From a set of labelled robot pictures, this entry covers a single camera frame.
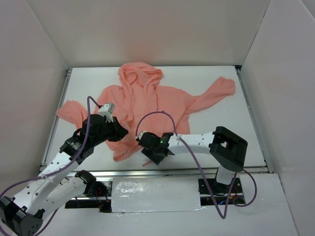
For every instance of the grey white right wrist camera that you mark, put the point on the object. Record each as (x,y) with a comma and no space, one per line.
(141,136)

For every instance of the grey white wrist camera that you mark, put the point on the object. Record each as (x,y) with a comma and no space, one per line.
(141,136)
(106,111)

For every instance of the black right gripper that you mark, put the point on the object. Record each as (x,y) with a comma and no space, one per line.
(152,156)

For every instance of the pink hooded zip jacket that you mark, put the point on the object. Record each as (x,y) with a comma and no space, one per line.
(141,101)

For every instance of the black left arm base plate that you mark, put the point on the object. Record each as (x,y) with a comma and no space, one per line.
(98,191)

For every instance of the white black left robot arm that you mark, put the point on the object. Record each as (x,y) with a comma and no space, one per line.
(25,212)

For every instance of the grey white left wrist camera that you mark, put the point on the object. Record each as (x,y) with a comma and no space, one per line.
(106,111)

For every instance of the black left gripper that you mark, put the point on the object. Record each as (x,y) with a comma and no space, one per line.
(116,129)

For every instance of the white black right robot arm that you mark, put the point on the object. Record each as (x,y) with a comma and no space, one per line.
(225,146)

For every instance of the aluminium table frame rail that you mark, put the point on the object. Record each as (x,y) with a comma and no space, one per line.
(55,121)

